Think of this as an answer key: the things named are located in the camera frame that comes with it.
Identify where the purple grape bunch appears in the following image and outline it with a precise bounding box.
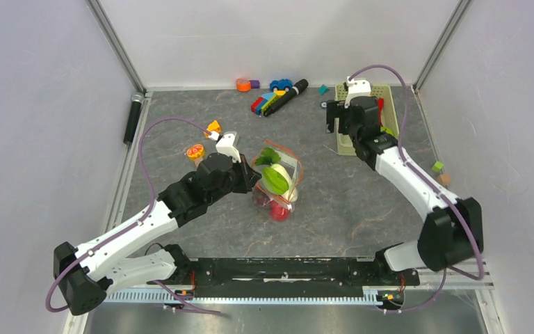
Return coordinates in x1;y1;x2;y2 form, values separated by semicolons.
252;188;273;212

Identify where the green leaf vegetable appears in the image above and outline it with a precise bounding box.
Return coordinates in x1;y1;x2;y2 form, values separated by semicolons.
253;147;281;166

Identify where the light green fruit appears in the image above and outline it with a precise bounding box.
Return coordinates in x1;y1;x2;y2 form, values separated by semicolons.
261;164;291;196

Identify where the clear zip bag orange zipper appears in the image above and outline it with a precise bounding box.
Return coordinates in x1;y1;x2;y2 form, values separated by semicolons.
252;140;304;222

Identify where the red apple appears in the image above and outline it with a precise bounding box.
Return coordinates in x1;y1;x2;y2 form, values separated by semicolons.
270;201;291;222

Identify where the white radish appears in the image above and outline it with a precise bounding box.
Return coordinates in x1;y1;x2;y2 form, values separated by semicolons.
270;164;298;202

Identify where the red chili pepper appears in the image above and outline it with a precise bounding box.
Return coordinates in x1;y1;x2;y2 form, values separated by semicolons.
377;97;385;126

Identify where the green apple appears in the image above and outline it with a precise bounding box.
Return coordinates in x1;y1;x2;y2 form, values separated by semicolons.
380;127;395;136

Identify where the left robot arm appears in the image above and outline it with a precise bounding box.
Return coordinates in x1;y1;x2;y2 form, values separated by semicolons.
45;153;261;315

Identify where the teal block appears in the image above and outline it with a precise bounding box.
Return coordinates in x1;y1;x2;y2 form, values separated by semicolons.
318;85;330;95

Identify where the wooden cube left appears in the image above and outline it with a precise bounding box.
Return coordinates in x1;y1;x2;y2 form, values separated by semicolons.
193;157;204;168

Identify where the wooden cube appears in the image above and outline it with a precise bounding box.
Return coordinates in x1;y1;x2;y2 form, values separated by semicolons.
193;157;204;168
437;173;452;187

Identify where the green plastic basket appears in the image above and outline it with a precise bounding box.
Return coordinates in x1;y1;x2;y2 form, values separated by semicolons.
334;84;400;156

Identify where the black microphone on table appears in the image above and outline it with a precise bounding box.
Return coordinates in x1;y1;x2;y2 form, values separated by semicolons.
264;79;309;117

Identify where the orange toy brick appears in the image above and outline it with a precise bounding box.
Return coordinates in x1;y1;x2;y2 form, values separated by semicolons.
204;120;222;141

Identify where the blue toy car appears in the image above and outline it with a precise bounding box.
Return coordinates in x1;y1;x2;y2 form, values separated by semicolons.
269;79;293;91

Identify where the coloured block stack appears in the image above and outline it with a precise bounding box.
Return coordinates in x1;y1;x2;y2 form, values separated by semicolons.
250;90;286;116

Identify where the purple block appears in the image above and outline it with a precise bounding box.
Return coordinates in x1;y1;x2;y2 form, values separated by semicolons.
250;79;261;89

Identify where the green cube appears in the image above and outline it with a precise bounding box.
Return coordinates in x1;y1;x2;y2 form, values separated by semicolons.
432;161;444;173

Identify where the wooden cube right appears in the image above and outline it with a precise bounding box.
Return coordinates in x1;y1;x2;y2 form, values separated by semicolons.
437;173;452;187

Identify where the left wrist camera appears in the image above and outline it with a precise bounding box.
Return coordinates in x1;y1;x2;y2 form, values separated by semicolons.
216;132;241;163

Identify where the black microphone at wall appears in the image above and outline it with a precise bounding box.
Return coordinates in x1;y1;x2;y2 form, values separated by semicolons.
123;92;145;145

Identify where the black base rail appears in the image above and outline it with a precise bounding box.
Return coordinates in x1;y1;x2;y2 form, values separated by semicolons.
163;257;420;299

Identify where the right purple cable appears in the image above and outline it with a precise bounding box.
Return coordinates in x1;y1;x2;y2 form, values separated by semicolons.
347;64;486;315

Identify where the purple cable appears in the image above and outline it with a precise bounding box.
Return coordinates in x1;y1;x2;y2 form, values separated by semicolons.
347;64;486;315
44;116;220;313

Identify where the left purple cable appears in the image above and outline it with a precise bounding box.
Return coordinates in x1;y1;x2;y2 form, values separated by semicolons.
44;116;220;313

